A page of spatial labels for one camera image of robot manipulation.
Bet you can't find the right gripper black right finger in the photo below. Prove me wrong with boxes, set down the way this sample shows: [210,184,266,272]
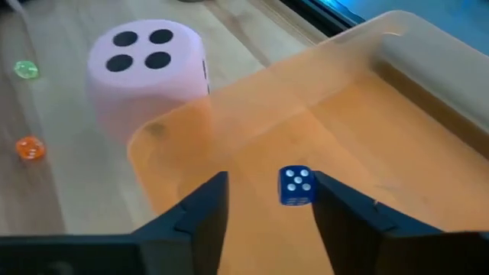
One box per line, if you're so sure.
[311,170,489,275]

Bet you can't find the large pink foam die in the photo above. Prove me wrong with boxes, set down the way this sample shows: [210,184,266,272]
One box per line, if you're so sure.
[84,18,211,144]

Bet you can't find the orange translucent plastic bin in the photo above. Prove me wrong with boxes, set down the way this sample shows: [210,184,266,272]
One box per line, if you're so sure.
[127,10,489,275]

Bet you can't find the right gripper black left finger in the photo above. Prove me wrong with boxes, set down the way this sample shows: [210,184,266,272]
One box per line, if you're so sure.
[0,170,229,275]

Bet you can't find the small green translucent die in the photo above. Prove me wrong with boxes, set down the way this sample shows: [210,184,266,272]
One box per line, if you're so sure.
[13,60,40,80]

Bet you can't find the small dark blue die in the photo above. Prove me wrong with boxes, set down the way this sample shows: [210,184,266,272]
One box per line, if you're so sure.
[277,164,316,207]

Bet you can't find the small orange translucent die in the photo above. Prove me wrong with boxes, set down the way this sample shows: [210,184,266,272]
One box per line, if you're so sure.
[15,135,47,161]

